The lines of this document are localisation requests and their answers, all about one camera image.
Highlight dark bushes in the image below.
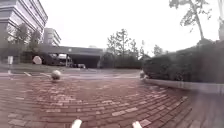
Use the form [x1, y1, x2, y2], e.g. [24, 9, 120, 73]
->
[99, 51, 144, 70]

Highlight grey asphalt road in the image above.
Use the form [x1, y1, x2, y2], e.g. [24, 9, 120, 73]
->
[0, 63, 144, 81]

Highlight low dark canopy building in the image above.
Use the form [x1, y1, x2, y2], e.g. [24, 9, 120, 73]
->
[19, 44, 104, 69]

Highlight red brick path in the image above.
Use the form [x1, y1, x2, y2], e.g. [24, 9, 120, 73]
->
[0, 75, 224, 128]

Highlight small tree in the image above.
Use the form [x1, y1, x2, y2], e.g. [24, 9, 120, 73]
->
[152, 44, 165, 57]

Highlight robot's own part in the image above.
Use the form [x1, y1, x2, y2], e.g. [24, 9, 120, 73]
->
[131, 120, 143, 128]
[70, 118, 83, 128]

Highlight small pale building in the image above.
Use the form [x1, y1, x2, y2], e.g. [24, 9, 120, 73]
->
[42, 27, 62, 47]

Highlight grey stone kerb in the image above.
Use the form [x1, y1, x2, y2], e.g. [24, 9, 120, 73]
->
[141, 77, 224, 95]

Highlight dark green hedge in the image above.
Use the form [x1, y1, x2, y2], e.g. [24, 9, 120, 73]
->
[141, 38, 224, 84]

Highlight pale boulder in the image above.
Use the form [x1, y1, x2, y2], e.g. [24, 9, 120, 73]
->
[32, 55, 43, 66]

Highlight row of trees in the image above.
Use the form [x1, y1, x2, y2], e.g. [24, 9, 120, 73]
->
[9, 22, 43, 64]

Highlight tall bare-trunked tree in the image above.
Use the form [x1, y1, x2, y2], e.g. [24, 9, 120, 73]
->
[168, 0, 213, 42]

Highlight white sign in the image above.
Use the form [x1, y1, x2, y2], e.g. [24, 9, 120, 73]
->
[7, 55, 14, 65]

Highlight large grey office building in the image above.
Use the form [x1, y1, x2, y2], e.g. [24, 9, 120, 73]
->
[0, 0, 49, 46]

